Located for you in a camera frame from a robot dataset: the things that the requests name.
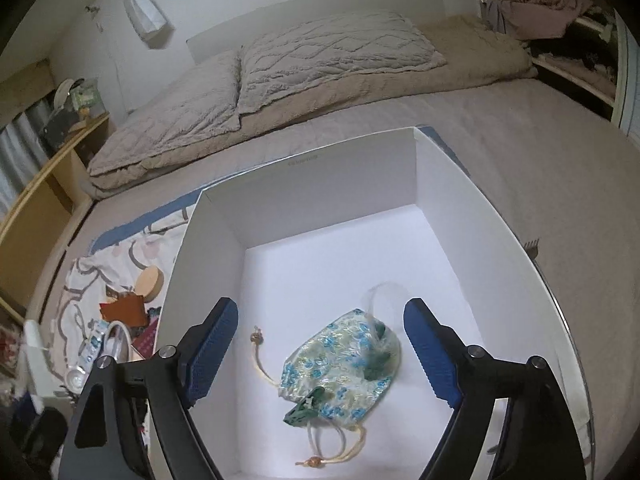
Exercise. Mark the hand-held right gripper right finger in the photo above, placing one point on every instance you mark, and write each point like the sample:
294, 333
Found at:
430, 350

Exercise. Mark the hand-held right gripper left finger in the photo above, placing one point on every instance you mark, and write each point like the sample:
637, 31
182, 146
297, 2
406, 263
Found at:
212, 350

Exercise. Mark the green plastic clip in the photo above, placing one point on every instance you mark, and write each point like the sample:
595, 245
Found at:
302, 407

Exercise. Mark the white cardboard box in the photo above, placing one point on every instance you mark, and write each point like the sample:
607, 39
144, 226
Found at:
325, 240

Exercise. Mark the red box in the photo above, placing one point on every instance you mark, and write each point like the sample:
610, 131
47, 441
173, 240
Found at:
147, 342

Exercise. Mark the round wooden box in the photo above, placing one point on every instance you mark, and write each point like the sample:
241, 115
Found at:
147, 284

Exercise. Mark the brown leather wallet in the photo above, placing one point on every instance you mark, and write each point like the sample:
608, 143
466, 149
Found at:
122, 307

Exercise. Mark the blue white sachet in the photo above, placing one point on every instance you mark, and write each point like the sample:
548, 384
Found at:
94, 342

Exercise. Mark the white round tin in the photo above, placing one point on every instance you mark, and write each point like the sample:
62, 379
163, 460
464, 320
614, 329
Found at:
77, 377

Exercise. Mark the printed blanket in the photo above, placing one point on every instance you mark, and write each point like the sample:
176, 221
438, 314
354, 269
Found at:
80, 280

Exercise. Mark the wooden shelf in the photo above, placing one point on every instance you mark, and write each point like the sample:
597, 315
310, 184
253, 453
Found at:
35, 210

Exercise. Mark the grey quilted pillow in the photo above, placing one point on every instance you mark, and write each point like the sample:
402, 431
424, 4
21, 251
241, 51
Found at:
175, 115
330, 55

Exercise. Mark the black bag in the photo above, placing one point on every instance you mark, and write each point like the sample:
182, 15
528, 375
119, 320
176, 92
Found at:
60, 130

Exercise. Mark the grey curtain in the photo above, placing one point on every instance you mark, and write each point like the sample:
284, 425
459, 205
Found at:
20, 150

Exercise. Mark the green plush toy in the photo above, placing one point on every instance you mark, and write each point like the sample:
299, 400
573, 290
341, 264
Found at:
85, 96

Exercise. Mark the white cap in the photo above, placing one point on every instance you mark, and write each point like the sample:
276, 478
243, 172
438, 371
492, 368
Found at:
65, 91

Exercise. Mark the beige fleece duvet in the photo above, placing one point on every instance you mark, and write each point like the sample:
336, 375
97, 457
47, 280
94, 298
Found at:
475, 55

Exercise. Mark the wooden closet niche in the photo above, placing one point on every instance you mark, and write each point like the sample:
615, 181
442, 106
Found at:
575, 75

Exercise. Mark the printed beige valance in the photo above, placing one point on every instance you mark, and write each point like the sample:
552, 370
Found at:
20, 85

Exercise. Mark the white shutter door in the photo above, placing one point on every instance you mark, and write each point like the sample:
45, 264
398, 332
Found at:
630, 80

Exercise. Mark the white paper bag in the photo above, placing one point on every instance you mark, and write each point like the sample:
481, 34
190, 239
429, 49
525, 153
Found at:
145, 7

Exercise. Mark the pink clothes pile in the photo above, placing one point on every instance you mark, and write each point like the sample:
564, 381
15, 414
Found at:
545, 7

